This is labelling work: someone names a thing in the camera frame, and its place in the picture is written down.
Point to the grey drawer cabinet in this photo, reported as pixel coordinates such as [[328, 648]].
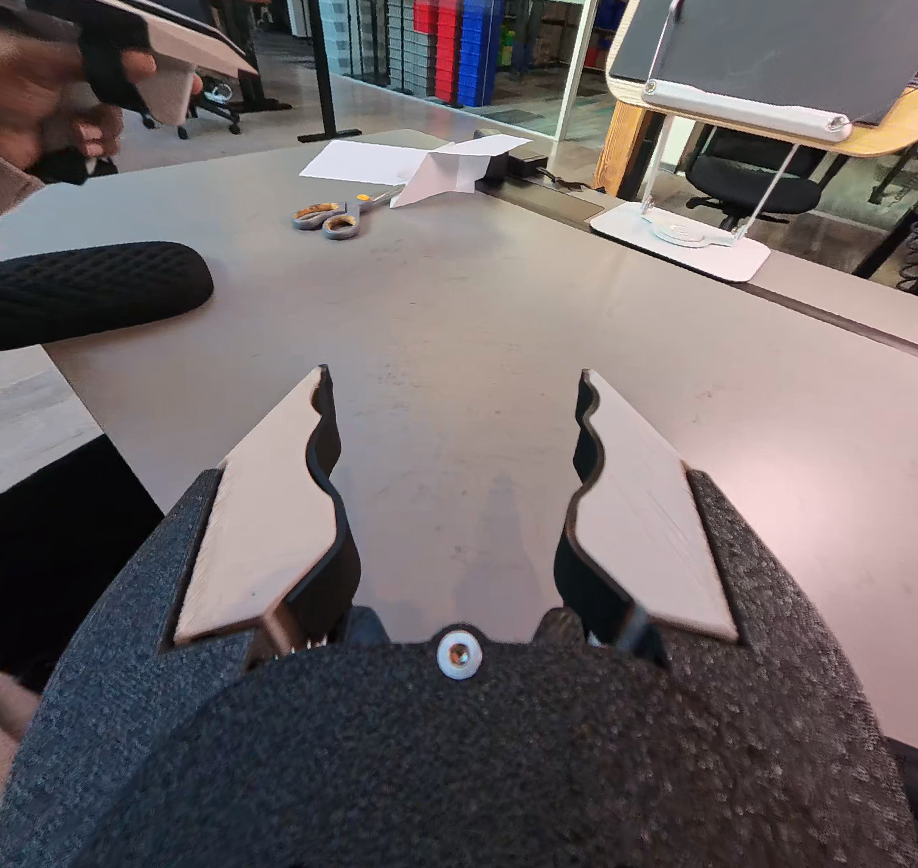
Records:
[[387, 36]]

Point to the white paper sheet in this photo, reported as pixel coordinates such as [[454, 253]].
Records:
[[358, 161]]

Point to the stack of red bins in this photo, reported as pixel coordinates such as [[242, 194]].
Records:
[[437, 43]]

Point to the black chair armrest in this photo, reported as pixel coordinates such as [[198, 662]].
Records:
[[107, 294]]

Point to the grey desk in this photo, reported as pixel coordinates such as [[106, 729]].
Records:
[[466, 323]]

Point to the dark board with wooden rim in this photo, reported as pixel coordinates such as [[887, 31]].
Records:
[[753, 21]]

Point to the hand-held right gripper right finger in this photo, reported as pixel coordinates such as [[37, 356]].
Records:
[[645, 524]]

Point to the wooden post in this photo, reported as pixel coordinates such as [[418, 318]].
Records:
[[627, 150]]

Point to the folded white paper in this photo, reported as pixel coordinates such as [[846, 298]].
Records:
[[444, 179]]

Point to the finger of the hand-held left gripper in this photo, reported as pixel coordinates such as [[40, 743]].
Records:
[[193, 50]]

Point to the person's left forearm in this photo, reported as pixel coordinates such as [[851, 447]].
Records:
[[11, 190]]

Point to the black power brick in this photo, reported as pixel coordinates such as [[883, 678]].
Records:
[[523, 165]]

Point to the grey black power adapter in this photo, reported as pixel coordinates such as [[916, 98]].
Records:
[[488, 134]]

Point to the stack of blue bins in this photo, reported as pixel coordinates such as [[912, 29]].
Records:
[[480, 50]]

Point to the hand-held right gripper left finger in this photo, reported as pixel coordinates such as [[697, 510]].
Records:
[[265, 538]]

